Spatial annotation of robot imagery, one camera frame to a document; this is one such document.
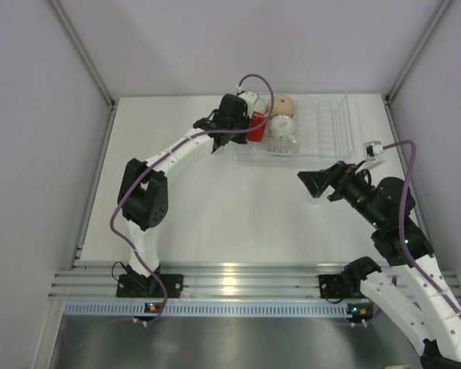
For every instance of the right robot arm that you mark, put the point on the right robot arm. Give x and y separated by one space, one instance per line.
432 321

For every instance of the beige ceramic mug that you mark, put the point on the beige ceramic mug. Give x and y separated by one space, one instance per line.
281 105

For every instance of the clear glass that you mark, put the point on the clear glass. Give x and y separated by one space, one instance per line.
314 200

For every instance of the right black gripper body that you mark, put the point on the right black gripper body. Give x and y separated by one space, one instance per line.
350 184

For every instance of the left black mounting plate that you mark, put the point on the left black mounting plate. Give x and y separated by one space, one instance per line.
139 286

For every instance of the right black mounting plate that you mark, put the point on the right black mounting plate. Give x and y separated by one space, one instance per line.
337 287

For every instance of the perforated cable duct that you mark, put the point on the perforated cable duct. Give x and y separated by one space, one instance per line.
217 309

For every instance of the red mug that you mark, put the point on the red mug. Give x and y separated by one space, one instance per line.
257 127

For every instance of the floral mug orange inside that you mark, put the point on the floral mug orange inside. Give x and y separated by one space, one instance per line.
282 136

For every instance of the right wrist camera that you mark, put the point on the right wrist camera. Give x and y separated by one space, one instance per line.
374 154

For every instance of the black mounting plate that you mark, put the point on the black mounting plate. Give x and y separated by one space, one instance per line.
139 286
337 287

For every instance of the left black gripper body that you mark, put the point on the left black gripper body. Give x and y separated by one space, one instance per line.
242 124

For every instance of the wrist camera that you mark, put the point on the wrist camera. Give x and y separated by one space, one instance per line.
374 154
251 99

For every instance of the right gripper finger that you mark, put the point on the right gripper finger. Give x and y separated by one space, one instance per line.
321 189
323 175

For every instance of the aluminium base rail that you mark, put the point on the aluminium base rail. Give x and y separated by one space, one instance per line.
203 281

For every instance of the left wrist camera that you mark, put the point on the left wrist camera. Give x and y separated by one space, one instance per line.
251 99

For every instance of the clear wire dish rack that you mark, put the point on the clear wire dish rack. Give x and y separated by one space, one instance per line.
316 136

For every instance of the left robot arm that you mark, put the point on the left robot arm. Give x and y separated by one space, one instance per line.
143 195

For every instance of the white speckled mug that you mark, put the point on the white speckled mug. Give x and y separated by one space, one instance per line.
260 105

